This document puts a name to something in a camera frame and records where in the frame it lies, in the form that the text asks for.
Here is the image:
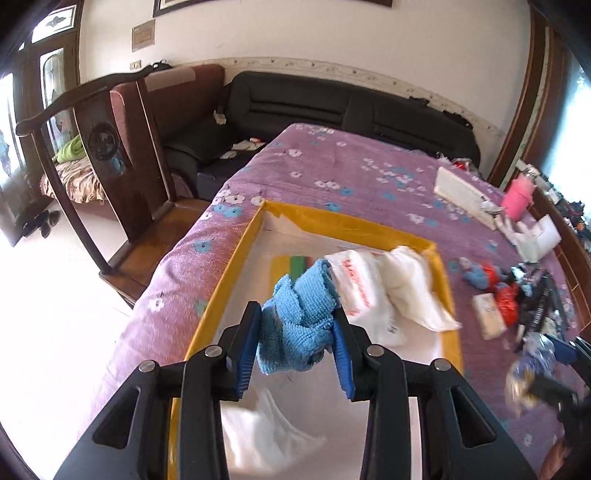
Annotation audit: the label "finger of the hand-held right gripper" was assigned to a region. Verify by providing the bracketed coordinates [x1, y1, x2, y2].
[547, 338, 591, 368]
[526, 375, 580, 411]

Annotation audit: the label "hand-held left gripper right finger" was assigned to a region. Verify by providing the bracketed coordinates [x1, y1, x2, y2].
[332, 308, 539, 480]

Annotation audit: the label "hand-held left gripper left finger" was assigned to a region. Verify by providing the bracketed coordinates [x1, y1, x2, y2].
[53, 302, 262, 480]

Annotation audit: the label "blue and white packet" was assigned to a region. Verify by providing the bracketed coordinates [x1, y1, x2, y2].
[505, 335, 561, 409]

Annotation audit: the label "blue microfiber cloth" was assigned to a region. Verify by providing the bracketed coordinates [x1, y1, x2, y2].
[256, 259, 342, 376]

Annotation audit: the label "yellow cardboard box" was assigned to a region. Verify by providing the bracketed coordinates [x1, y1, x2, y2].
[168, 199, 463, 480]

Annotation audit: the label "white plastic bag red print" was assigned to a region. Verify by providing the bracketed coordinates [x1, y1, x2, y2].
[325, 249, 409, 348]

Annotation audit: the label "crumpled white plastic bag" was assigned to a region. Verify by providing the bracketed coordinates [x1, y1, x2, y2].
[222, 388, 326, 472]

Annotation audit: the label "white tissue pack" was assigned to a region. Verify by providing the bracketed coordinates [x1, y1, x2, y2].
[472, 293, 508, 341]

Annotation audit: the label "multicolour sponge pack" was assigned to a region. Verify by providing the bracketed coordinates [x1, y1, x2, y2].
[271, 255, 324, 289]

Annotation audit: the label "wooden cabinet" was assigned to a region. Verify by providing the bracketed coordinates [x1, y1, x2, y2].
[526, 185, 591, 296]

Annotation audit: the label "plain white plastic bag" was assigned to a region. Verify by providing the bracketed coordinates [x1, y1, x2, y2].
[376, 246, 462, 332]

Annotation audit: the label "blue plush toy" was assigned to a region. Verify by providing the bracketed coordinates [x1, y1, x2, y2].
[462, 261, 497, 291]

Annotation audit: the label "white plastic container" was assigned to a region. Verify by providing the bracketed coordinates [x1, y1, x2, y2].
[512, 215, 563, 263]

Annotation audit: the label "pink thermos bottle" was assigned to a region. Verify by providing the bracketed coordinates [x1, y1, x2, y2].
[501, 173, 536, 222]

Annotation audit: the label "purple floral tablecloth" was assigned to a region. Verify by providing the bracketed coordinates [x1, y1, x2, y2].
[90, 122, 591, 480]

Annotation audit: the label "white notebook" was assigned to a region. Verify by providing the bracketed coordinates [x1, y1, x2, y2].
[434, 166, 504, 229]

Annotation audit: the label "dark wooden chair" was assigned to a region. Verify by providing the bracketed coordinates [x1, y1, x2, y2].
[15, 65, 213, 309]

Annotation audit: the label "white papers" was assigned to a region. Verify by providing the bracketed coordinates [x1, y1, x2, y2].
[219, 137, 267, 160]

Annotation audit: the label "dark shoe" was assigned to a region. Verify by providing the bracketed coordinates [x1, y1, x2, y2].
[41, 210, 61, 239]
[22, 210, 49, 237]

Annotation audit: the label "floral bedding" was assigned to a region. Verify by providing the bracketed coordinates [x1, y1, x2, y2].
[39, 157, 109, 204]

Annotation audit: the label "black leather sofa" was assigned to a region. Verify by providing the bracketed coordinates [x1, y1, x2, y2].
[164, 71, 481, 197]

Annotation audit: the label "maroon sofa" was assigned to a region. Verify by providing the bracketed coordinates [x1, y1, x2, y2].
[111, 64, 227, 204]

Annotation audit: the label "green cloth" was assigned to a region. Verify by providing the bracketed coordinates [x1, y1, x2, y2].
[53, 135, 88, 163]

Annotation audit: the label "wooden glass door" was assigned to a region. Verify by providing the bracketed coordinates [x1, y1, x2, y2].
[0, 0, 84, 247]

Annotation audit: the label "wooden door frame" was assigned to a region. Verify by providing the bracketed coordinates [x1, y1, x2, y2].
[487, 9, 573, 190]

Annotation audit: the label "wall plaque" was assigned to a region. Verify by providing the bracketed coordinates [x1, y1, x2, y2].
[130, 18, 155, 52]

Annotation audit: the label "framed wall painting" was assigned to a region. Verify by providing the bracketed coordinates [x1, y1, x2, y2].
[152, 0, 394, 18]

